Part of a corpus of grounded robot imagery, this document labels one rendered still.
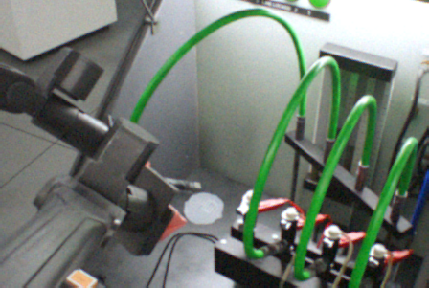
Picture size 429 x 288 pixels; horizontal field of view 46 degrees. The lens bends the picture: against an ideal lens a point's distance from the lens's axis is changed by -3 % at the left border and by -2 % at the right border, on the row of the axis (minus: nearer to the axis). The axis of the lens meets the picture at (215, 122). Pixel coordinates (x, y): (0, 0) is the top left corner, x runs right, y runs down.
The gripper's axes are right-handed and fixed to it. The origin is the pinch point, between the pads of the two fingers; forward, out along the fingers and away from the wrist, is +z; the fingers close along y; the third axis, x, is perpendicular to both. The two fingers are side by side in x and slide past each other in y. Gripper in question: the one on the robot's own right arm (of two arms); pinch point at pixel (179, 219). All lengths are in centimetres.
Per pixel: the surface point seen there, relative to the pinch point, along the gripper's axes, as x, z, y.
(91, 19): 284, 177, 24
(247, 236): -7.8, 5.4, 2.9
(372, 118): -9.3, 18.4, 27.8
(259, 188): -7.1, 2.0, 10.0
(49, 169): 166, 115, -57
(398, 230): -19.3, 29.6, 14.5
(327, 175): -13.8, 4.1, 16.3
